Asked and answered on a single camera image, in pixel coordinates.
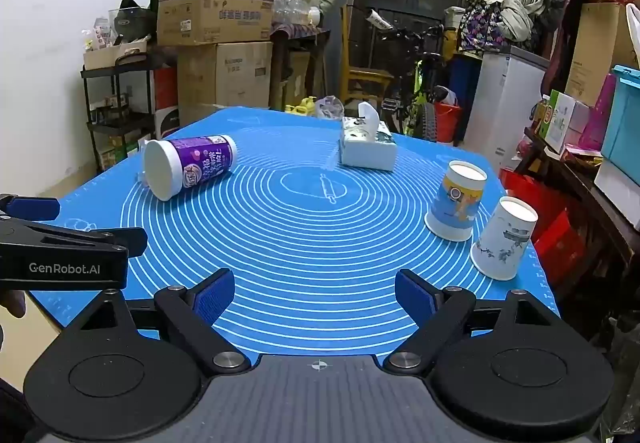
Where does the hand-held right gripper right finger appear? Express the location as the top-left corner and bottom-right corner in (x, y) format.
(383, 268), (567, 373)

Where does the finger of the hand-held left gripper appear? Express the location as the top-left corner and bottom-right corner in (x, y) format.
(0, 194), (61, 220)
(34, 224), (149, 258)

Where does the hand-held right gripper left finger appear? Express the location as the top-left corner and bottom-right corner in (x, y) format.
(62, 267), (252, 377)

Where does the purple and white cup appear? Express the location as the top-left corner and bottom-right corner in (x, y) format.
(143, 134), (239, 202)

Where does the blue and yellow paper cup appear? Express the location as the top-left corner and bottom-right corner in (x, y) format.
(423, 160), (488, 243)

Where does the white ink-print paper cup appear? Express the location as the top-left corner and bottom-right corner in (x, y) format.
(469, 196), (539, 282)

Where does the person's left hand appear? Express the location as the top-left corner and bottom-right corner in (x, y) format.
(0, 290), (27, 320)

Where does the blue silicone baking mat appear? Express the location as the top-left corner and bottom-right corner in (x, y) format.
(25, 105), (557, 370)

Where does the black metal shelf rack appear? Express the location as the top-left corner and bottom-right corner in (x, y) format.
(80, 54), (181, 175)

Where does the red bag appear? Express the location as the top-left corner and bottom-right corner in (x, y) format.
(531, 210), (587, 287)

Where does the white tissue box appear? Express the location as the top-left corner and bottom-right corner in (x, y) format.
(339, 102), (399, 172)

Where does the red and white box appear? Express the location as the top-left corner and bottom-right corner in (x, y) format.
(153, 65), (180, 140)

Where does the red bucket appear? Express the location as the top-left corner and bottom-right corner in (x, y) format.
(433, 102), (464, 145)

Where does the dark wooden side table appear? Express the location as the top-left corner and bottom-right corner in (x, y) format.
(514, 125), (640, 325)

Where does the clear plastic bag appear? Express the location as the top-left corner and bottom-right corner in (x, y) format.
(314, 95), (346, 119)

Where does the plain large cardboard box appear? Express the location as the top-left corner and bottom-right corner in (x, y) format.
(177, 42), (274, 113)

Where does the yellow plastic toy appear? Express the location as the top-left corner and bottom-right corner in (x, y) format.
(284, 96), (319, 117)

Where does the white chest freezer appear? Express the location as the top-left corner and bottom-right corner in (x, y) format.
(464, 45), (552, 170)

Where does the black helmet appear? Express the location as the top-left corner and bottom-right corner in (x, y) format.
(113, 0), (160, 44)

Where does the black bicycle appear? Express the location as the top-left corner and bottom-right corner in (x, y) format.
(369, 7), (452, 143)

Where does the yellow wooden chair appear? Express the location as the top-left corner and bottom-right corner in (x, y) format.
(340, 5), (396, 105)

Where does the white and green box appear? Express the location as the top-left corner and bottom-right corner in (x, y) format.
(543, 90), (577, 155)

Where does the white flat box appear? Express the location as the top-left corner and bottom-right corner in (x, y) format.
(593, 157), (640, 231)

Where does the blue-print cardboard box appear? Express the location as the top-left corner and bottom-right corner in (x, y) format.
(156, 0), (275, 47)

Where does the small cloth-covered table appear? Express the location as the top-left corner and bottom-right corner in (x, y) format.
(271, 22), (332, 112)

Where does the pink box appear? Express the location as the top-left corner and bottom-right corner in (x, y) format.
(577, 72), (617, 152)

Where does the light blue box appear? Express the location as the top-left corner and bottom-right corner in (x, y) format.
(599, 64), (640, 175)

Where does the floral bag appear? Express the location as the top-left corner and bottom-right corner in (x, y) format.
(458, 0), (507, 56)

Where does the tall flat cardboard box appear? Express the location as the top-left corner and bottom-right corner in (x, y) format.
(564, 2), (639, 107)

